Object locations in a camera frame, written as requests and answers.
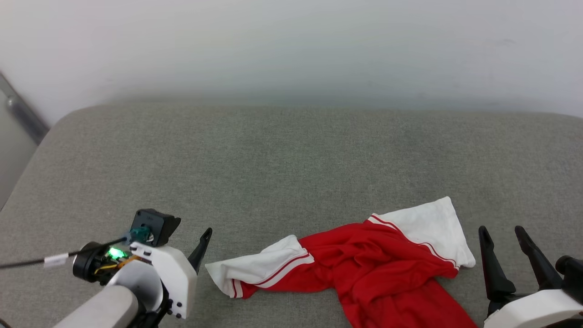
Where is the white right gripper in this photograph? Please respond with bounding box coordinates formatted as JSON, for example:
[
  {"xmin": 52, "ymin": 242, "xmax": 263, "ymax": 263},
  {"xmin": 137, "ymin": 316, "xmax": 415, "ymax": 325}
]
[{"xmin": 478, "ymin": 225, "xmax": 583, "ymax": 328}]

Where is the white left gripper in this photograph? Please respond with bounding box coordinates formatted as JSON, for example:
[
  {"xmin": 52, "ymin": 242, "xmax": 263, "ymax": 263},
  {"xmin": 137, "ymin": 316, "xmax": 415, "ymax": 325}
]
[{"xmin": 130, "ymin": 228, "xmax": 213, "ymax": 319}]

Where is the red and white jersey shirt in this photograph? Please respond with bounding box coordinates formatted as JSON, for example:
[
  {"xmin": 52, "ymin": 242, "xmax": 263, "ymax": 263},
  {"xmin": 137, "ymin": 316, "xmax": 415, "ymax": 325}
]
[{"xmin": 205, "ymin": 196, "xmax": 478, "ymax": 328}]

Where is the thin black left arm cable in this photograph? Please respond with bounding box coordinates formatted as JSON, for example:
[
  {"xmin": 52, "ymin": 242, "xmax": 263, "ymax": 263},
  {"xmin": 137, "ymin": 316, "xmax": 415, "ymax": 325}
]
[{"xmin": 0, "ymin": 237, "xmax": 130, "ymax": 270}]

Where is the grey metal rail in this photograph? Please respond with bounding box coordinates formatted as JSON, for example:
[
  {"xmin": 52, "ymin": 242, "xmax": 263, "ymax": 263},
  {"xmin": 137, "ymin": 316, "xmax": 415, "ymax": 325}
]
[{"xmin": 0, "ymin": 73, "xmax": 50, "ymax": 145}]

